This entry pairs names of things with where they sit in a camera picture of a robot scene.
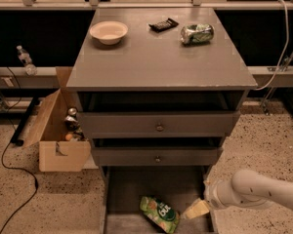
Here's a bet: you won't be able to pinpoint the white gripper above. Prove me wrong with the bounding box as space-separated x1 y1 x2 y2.
182 180 239 219

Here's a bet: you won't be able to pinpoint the green rice chip bag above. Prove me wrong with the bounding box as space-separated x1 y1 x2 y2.
140 196 180 234

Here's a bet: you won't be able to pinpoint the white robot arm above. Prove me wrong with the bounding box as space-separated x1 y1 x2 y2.
182 170 293 219

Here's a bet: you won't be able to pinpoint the grey bottom drawer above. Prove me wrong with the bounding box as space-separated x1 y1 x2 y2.
103 166 205 234

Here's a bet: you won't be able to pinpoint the grey drawer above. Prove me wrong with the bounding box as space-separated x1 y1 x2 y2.
92 147 223 166
103 166 205 234
77 111 240 138

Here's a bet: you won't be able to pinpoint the grey top drawer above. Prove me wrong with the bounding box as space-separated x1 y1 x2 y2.
77 111 240 138

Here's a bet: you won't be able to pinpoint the grey middle drawer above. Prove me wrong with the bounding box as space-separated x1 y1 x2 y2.
92 147 223 166

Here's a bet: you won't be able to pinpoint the grey drawer cabinet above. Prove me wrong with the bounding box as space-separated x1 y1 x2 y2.
67 8 257 234

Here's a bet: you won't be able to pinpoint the dark items in box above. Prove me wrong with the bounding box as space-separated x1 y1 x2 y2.
64 107 85 141

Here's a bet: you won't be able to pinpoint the cardboard box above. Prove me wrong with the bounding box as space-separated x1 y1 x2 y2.
23 67 94 172

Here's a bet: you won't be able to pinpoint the crushed green soda can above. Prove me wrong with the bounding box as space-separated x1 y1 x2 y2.
181 23 214 45

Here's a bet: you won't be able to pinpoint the black chocolate bar wrapper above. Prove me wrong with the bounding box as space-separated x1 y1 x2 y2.
149 18 179 33

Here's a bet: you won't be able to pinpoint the white bowl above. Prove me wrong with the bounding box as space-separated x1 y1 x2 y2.
89 21 128 45

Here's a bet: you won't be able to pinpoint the black floor bar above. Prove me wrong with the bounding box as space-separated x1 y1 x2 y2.
10 97 39 146

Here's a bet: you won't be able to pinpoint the clear plastic water bottle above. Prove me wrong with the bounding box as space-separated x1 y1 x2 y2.
17 45 37 76

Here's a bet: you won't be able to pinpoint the white hanging cable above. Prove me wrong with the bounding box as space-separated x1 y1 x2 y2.
253 0 291 92

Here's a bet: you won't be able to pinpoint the black floor cable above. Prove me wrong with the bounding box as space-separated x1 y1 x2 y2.
0 66 39 234

